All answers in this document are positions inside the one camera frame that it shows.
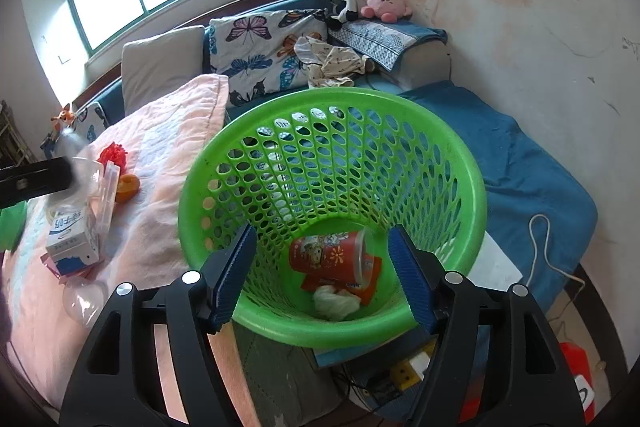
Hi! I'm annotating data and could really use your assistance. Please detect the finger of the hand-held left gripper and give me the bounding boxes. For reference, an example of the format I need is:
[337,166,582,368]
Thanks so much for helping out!
[0,157,75,210]

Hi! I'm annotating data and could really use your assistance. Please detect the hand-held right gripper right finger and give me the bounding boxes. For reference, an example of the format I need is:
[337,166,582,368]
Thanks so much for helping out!
[388,225,587,427]

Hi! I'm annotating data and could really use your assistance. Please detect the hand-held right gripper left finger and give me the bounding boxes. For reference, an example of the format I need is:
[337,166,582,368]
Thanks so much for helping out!
[59,223,258,427]

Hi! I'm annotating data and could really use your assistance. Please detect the red foam fruit net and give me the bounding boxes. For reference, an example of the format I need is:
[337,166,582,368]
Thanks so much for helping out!
[97,142,130,168]

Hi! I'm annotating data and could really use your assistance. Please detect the orange peel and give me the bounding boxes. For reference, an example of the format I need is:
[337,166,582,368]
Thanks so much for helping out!
[115,173,141,204]

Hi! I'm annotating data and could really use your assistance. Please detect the green plastic basket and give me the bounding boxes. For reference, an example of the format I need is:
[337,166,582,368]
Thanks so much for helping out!
[177,87,487,350]

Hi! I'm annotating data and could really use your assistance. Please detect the orange snack wrapper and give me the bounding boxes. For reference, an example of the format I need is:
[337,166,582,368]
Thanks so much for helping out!
[301,254,383,306]

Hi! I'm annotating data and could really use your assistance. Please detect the metal rack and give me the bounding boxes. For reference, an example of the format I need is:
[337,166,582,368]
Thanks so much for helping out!
[0,102,36,168]

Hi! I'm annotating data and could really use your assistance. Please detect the green object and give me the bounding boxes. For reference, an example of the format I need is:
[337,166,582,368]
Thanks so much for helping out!
[0,201,29,253]

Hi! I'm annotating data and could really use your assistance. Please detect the white and blue milk carton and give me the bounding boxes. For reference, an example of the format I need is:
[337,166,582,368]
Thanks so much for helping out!
[45,202,101,278]

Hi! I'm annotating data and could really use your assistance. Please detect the clear plastic box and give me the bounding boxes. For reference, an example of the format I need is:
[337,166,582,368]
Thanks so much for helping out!
[70,157,123,253]

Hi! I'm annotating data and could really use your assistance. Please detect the orange fox plush toy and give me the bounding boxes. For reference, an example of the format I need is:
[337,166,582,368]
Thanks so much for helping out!
[49,103,78,132]

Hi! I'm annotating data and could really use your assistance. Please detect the crumpled white tissue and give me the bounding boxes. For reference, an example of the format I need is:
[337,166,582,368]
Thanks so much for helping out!
[312,285,362,322]

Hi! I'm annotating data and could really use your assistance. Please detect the small butterfly print pillow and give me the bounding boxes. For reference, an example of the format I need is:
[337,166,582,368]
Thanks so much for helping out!
[75,102,108,142]

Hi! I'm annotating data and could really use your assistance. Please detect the yellow power strip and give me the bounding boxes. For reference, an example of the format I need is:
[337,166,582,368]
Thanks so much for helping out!
[390,349,431,388]

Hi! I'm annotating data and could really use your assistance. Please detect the red paper cup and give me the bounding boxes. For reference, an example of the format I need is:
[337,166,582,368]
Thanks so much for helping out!
[289,230,368,283]

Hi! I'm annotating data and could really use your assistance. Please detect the white paper sheet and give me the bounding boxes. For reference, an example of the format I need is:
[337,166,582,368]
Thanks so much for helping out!
[470,232,523,293]

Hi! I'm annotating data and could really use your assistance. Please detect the grey floor mat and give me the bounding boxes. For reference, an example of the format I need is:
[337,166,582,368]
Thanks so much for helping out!
[232,321,351,415]

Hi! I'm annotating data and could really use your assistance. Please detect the pink blanket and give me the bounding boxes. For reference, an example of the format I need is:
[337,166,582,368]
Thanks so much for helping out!
[0,73,261,413]

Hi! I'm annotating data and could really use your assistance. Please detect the clear plastic bottle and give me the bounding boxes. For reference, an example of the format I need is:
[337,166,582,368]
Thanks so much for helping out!
[62,279,108,325]

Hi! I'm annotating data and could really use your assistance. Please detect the blue bed sheet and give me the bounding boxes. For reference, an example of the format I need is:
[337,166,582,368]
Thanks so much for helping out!
[225,77,598,323]

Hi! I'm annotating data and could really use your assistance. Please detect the red and white box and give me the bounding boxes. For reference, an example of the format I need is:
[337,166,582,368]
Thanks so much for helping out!
[557,342,596,425]

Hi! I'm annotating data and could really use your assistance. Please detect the grey bolster pillow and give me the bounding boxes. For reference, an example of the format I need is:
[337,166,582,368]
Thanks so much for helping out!
[400,42,453,90]

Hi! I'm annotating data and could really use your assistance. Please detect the large butterfly print pillow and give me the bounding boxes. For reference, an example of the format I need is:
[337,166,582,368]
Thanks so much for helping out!
[207,8,331,108]

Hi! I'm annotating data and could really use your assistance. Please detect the patterned beige clothing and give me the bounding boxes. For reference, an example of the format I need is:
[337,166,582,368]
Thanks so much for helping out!
[293,35,373,88]

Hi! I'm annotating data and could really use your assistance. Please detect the blue and white patterned towel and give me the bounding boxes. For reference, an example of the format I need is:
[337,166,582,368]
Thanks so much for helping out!
[330,19,448,70]

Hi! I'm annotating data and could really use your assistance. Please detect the pink round plush toy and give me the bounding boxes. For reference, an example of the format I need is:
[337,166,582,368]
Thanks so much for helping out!
[360,0,413,24]

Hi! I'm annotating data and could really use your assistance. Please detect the white cable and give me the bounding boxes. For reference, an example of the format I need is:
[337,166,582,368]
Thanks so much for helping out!
[527,213,586,293]

